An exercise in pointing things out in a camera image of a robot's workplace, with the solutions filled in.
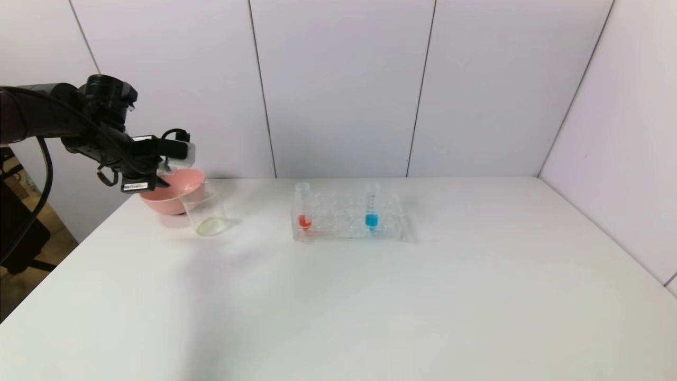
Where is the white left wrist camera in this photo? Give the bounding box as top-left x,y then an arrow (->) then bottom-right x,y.
168,140 -> 197,162

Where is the clear glass beaker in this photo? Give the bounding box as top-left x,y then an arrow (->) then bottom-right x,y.
180,183 -> 231,238

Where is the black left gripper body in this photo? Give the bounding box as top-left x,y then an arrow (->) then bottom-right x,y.
121,165 -> 157,193

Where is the test tube with red pigment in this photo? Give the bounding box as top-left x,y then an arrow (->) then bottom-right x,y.
295,183 -> 313,232

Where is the clear acrylic test tube rack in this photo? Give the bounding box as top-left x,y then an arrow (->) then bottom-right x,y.
291,189 -> 405,243

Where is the test tube with blue pigment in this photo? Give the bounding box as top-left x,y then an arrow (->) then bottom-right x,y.
365,183 -> 381,232

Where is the black chair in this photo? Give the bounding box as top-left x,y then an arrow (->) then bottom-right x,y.
0,153 -> 59,276

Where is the pink bowl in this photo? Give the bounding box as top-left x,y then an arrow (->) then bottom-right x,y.
139,168 -> 207,216

